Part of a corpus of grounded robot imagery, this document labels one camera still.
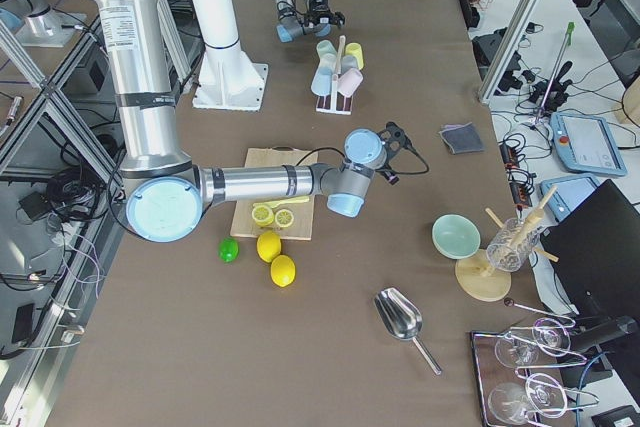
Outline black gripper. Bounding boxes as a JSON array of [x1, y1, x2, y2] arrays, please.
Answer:
[[302, 0, 345, 30], [378, 121, 410, 184]]

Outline mint green plastic cup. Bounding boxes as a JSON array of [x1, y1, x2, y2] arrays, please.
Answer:
[[316, 39, 337, 60]]

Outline pink plastic cup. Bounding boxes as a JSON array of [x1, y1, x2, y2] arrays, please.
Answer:
[[338, 68, 363, 97]]

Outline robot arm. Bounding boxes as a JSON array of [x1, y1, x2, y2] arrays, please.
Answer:
[[92, 0, 412, 243], [274, 0, 345, 43]]

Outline yellow plastic cup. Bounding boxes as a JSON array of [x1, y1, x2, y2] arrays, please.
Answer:
[[345, 42, 364, 70]]

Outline light blue plastic cup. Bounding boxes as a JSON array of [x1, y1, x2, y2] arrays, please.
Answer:
[[311, 67, 333, 97]]

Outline grey folded cloth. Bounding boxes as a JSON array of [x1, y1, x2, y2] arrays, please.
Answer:
[[439, 122, 485, 155]]

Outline mint green bowl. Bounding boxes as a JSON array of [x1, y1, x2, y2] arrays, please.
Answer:
[[432, 214, 481, 260]]

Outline lemon slice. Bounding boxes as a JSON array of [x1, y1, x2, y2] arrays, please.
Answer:
[[274, 208, 295, 229], [251, 204, 275, 227]]

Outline yellow plastic knife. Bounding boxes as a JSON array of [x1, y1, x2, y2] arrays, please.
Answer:
[[252, 196, 311, 209]]

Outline wooden mug tree stand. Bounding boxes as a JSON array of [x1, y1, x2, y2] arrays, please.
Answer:
[[455, 187, 559, 302]]

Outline clear textured glass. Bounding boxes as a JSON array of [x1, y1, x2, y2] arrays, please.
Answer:
[[486, 218, 541, 272]]

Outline metal scoop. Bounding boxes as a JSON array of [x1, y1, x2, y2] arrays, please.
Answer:
[[374, 287, 443, 376]]

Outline whole yellow lemon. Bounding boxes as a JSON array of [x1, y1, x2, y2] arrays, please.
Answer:
[[256, 231, 282, 263], [270, 254, 296, 287]]

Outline wooden cutting board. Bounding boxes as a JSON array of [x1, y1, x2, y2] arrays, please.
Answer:
[[230, 148, 314, 240]]

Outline reacher grabber tool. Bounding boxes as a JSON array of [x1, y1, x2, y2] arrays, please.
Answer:
[[529, 22, 575, 124]]

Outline blue teach pendant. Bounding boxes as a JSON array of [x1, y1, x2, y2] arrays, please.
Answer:
[[540, 173, 601, 222], [549, 112, 628, 177]]

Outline green lime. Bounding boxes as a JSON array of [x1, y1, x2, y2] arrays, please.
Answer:
[[218, 237, 239, 263]]

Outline black monitor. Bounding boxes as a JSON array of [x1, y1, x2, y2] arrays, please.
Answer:
[[541, 180, 639, 320]]

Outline wine glass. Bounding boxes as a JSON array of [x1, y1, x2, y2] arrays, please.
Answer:
[[488, 373, 568, 426], [494, 317, 570, 368]]

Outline white camera stand base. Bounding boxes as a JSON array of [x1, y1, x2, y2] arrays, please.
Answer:
[[192, 0, 268, 112]]

